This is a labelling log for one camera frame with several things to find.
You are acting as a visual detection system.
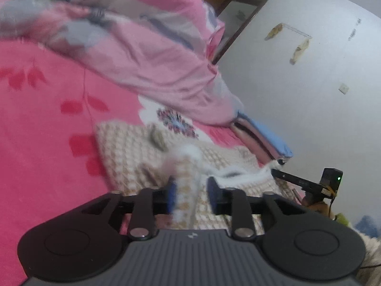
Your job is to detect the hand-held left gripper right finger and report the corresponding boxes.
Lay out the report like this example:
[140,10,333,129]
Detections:
[207,176,308,242]

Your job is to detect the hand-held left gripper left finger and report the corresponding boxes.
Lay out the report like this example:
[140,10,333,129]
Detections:
[79,176,178,240]

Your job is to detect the beige white checked knit sweater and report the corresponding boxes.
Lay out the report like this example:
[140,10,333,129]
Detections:
[95,121,298,236]

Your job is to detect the blue folded garment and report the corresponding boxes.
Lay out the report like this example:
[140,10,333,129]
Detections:
[236,110,295,159]

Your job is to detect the pink floral bed sheet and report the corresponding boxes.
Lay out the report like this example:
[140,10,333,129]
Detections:
[0,37,268,286]

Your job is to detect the pink floral duvet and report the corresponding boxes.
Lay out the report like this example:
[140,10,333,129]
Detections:
[0,0,246,127]

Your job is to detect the dark wooden door frame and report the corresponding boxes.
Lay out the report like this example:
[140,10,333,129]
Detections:
[211,0,268,65]

